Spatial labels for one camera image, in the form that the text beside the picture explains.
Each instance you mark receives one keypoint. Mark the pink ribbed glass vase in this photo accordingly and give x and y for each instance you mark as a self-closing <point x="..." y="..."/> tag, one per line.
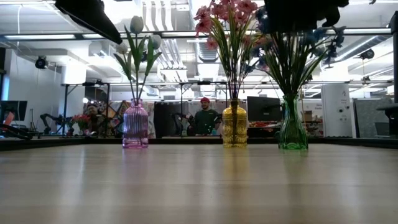
<point x="136" y="127"/>

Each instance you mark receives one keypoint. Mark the black vertical pole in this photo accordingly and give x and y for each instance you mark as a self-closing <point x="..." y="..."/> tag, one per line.
<point x="395" y="62"/>

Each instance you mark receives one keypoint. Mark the dark background screen panel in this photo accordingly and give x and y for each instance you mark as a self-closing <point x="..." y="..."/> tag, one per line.
<point x="164" y="118"/>

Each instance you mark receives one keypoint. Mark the white cabinet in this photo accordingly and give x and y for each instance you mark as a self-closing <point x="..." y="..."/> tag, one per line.
<point x="337" y="109"/>

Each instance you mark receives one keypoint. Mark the black ceiling fixture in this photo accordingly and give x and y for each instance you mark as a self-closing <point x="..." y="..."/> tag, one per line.
<point x="41" y="63"/>
<point x="367" y="54"/>

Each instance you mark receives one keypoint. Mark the black background stand frame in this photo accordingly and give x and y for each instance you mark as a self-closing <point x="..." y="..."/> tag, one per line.
<point x="65" y="109"/>

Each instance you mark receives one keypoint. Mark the grey ceiling duct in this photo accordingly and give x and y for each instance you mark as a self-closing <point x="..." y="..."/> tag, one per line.
<point x="207" y="51"/>

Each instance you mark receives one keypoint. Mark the green glass vase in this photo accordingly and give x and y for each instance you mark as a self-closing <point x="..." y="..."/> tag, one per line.
<point x="292" y="133"/>

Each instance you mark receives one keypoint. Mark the black background robot arm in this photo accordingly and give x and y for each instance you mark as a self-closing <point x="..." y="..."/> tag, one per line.
<point x="57" y="118"/>

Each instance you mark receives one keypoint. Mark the black aluminium table frame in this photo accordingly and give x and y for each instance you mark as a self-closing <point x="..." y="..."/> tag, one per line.
<point x="62" y="141"/>

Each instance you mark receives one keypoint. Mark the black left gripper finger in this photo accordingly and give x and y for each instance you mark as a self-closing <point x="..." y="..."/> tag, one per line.
<point x="90" y="15"/>

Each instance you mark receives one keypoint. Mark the black background monitor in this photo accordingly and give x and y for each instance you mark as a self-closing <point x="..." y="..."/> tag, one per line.
<point x="264" y="109"/>

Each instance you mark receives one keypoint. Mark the person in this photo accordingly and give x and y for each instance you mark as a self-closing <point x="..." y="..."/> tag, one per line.
<point x="92" y="110"/>
<point x="205" y="119"/>

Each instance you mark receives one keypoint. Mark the grey partition panel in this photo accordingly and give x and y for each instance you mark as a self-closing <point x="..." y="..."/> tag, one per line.
<point x="367" y="118"/>

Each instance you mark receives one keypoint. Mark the red background flower bunch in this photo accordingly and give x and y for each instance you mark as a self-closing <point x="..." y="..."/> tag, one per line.
<point x="81" y="119"/>

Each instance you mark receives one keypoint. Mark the yellow glass vase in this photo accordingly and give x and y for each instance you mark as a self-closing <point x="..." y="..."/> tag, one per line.
<point x="234" y="124"/>

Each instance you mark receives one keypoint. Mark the dark background monitor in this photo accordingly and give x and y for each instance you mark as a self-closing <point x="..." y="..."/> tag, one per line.
<point x="15" y="110"/>

